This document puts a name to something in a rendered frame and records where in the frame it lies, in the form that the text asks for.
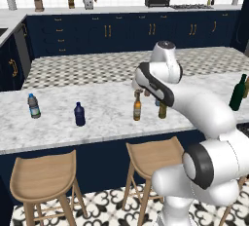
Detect dark blue base cupboards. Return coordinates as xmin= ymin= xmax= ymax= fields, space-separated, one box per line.
xmin=24 ymin=10 xmax=243 ymax=59

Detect dark blue plastic bottle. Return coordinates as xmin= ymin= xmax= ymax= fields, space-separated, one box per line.
xmin=73 ymin=101 xmax=87 ymax=128

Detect grey dishwasher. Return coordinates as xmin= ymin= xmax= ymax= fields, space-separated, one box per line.
xmin=13 ymin=23 xmax=32 ymax=81

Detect green glass bottle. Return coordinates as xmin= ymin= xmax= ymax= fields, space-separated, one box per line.
xmin=229 ymin=73 xmax=248 ymax=112

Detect olive brown glass bottle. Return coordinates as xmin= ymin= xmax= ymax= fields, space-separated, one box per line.
xmin=158 ymin=101 xmax=168 ymax=120

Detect wooden bar stool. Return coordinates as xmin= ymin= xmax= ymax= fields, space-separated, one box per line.
xmin=218 ymin=175 xmax=248 ymax=226
xmin=121 ymin=135 xmax=186 ymax=226
xmin=9 ymin=149 xmax=89 ymax=226

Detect dark sink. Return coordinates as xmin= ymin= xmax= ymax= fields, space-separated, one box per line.
xmin=0 ymin=26 xmax=10 ymax=38

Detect white paper towel roll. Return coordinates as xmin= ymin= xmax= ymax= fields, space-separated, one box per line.
xmin=4 ymin=0 xmax=18 ymax=12

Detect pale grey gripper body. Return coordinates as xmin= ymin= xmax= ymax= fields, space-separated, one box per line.
xmin=130 ymin=71 xmax=146 ymax=92

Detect dark blue island cabinet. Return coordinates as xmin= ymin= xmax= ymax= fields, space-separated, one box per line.
xmin=0 ymin=128 xmax=208 ymax=207

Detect black hob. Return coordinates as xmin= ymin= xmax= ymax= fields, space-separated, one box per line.
xmin=169 ymin=3 xmax=215 ymax=11

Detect clear plastic bottle blue cap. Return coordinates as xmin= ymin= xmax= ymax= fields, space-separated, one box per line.
xmin=27 ymin=93 xmax=42 ymax=120

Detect dark blue side cupboard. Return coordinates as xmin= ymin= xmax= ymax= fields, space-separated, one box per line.
xmin=0 ymin=34 xmax=26 ymax=93

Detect amber glass bottle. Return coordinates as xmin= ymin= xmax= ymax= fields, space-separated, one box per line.
xmin=132 ymin=91 xmax=143 ymax=122

